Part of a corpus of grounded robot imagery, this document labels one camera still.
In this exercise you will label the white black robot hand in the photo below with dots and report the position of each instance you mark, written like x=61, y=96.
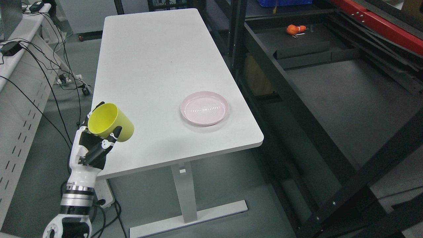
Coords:
x=88, y=156

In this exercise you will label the yellow plastic cup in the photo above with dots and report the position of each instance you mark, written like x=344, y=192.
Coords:
x=106, y=117

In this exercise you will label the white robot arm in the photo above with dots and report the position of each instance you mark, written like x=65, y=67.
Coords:
x=73, y=218

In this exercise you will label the orange toy on shelf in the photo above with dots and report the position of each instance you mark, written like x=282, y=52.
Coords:
x=293, y=30

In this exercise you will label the black metal shelf rack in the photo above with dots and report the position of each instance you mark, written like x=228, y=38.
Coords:
x=340, y=106

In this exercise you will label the white power strip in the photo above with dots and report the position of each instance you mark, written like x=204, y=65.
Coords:
x=104, y=193

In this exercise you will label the white side desk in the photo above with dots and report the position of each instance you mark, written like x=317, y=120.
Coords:
x=26, y=80

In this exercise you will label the white table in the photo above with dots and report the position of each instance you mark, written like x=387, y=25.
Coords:
x=148, y=64

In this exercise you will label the pink plastic plate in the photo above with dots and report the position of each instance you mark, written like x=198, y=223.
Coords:
x=204, y=108

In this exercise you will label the black power adapter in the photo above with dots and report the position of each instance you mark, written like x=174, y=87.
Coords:
x=10, y=48

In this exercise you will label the black power brick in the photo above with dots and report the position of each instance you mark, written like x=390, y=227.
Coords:
x=36, y=7

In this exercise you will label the blue plastic crate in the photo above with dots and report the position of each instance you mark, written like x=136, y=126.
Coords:
x=274, y=3

